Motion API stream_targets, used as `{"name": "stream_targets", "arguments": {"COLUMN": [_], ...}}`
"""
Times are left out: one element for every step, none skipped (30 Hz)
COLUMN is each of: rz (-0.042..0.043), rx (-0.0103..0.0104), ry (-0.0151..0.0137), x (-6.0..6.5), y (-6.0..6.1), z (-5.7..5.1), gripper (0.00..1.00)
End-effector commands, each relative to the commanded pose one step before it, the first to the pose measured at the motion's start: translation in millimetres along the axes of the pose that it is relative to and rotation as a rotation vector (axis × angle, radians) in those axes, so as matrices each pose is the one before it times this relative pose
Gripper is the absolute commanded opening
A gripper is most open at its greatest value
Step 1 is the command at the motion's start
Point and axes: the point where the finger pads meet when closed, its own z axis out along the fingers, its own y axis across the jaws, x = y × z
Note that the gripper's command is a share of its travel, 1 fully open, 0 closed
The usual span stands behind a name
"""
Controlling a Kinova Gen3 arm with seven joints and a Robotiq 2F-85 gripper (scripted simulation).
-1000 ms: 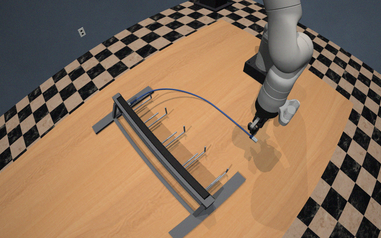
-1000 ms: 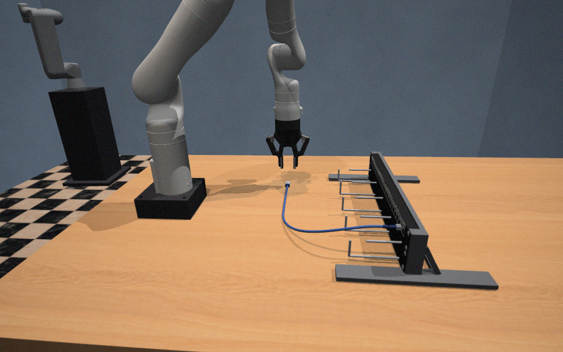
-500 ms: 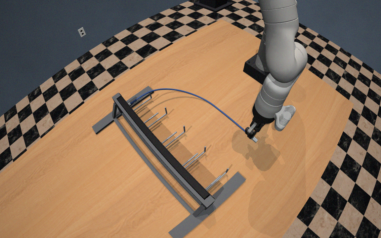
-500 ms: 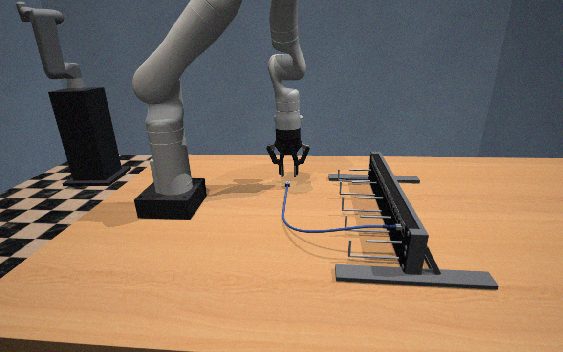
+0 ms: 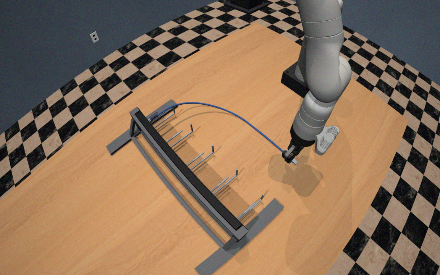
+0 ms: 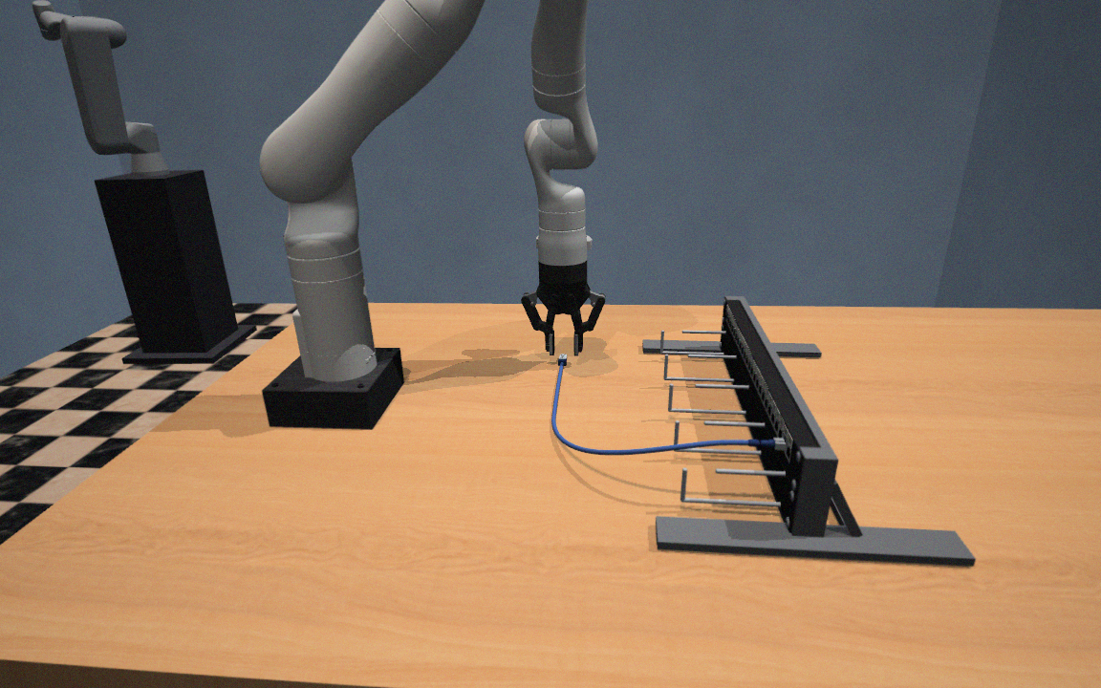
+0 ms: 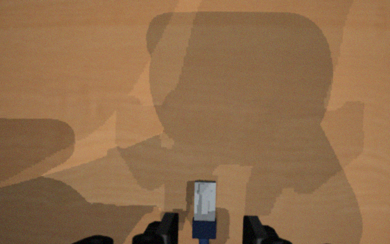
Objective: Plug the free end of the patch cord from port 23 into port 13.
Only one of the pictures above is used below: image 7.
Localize network cable plug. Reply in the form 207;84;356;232
192;180;217;239

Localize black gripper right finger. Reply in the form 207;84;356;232
242;216;292;244

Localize blue patch cable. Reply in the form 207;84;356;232
199;239;209;244

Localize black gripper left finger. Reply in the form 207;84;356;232
72;213;179;244

